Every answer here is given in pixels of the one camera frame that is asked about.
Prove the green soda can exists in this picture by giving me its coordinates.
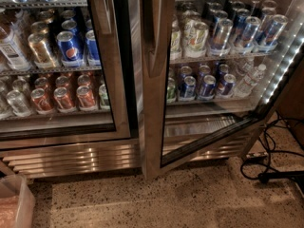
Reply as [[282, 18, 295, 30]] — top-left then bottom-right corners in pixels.
[[167, 77, 176, 103]]

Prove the clear labelled bottle left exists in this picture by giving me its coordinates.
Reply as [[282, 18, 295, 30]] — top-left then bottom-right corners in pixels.
[[0, 23, 31, 71]]

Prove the red soda can right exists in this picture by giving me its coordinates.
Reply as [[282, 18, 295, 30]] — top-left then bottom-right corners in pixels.
[[76, 85, 98, 111]]

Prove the red soda can left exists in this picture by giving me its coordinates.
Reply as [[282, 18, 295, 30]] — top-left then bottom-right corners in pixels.
[[30, 88, 54, 115]]

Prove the gold soda can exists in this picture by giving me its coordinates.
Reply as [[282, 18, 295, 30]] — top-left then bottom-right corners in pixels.
[[28, 33, 59, 69]]

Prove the stainless fridge bottom grille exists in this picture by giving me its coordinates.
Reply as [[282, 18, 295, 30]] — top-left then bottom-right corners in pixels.
[[1, 129, 254, 179]]

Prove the blue Pepsi can lower left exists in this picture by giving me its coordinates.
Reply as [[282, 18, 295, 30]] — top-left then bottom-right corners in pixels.
[[179, 76, 196, 101]]

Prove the silver can lower left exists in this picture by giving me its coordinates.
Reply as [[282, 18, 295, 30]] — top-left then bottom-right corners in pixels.
[[7, 90, 32, 117]]

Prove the blue Pepsi can lower middle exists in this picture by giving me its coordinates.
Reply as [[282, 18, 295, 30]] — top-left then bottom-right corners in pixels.
[[198, 75, 217, 99]]

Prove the glass fridge door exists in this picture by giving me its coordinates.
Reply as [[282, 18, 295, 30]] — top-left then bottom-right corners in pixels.
[[0, 0, 129, 150], [139, 0, 304, 179]]

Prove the blue pepsi can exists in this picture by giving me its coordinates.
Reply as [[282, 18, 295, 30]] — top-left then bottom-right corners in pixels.
[[198, 75, 217, 99], [216, 73, 237, 98], [179, 76, 196, 101], [57, 30, 84, 67]]

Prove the blue Pepsi can edge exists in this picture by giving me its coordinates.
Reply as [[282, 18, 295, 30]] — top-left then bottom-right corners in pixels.
[[85, 30, 101, 66]]

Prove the red soda can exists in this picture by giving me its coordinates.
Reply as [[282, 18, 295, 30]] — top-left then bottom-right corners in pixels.
[[53, 87, 76, 113], [30, 88, 54, 115], [76, 85, 98, 111]]

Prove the blue Pepsi can lower right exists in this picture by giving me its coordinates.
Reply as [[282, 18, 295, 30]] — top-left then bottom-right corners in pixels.
[[216, 73, 237, 98]]

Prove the silver blue energy can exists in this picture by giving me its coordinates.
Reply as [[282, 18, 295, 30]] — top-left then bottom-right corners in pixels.
[[208, 18, 233, 56]]

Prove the Mountain Dew can right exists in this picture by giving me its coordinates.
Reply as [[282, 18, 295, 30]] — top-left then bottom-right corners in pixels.
[[185, 22, 209, 58]]

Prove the black power cable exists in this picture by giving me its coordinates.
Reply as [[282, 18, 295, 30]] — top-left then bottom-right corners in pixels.
[[239, 111, 304, 184]]

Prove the clear water bottle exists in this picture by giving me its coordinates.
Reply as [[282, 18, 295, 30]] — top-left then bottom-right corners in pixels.
[[234, 64, 266, 98]]

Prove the blue Pepsi can front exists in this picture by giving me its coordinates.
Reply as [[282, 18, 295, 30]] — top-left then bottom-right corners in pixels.
[[57, 30, 84, 67]]

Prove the red soda can middle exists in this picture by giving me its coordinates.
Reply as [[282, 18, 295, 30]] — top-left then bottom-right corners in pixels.
[[53, 87, 76, 113]]

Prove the clear plastic storage bin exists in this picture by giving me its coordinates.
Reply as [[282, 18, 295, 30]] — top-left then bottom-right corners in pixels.
[[0, 175, 35, 228]]

